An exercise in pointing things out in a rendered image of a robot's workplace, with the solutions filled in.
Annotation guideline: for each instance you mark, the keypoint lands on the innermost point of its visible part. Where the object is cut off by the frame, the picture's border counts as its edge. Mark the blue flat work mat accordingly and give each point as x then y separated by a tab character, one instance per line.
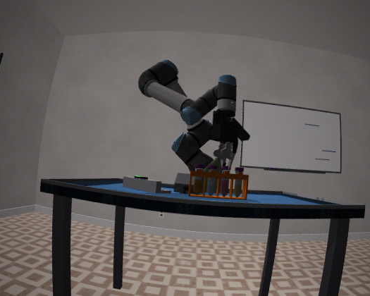
180	195

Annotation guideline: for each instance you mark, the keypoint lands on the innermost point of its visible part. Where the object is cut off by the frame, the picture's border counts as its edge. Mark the black table edge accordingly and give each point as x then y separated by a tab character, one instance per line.
337	205

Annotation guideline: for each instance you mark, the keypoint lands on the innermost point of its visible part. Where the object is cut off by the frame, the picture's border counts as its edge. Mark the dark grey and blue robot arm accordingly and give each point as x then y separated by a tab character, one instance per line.
161	82

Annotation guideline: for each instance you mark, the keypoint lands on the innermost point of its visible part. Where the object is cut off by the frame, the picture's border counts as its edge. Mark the white button housing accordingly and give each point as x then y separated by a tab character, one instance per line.
183	179

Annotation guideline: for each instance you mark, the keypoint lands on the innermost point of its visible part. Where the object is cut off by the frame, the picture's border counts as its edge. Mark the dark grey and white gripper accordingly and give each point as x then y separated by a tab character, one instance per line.
221	132

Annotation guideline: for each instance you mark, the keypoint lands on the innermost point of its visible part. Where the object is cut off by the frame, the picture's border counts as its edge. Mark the orange tube rack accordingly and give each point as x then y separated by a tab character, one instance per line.
225	175

